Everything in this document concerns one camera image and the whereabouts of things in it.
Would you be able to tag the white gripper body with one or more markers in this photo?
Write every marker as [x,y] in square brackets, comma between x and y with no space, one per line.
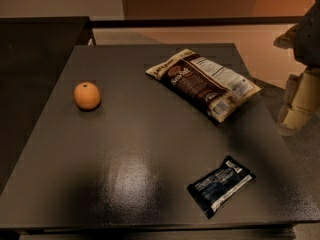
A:
[309,39]

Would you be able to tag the orange fruit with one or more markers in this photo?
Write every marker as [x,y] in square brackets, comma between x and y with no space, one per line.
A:
[87,96]

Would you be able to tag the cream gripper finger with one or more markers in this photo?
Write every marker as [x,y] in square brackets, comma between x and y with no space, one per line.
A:
[301,101]

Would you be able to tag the brown and cream snack bag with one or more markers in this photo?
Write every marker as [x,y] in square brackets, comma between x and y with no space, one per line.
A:
[212,88]

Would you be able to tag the small black snack packet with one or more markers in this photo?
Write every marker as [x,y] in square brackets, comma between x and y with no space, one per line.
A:
[214,189]

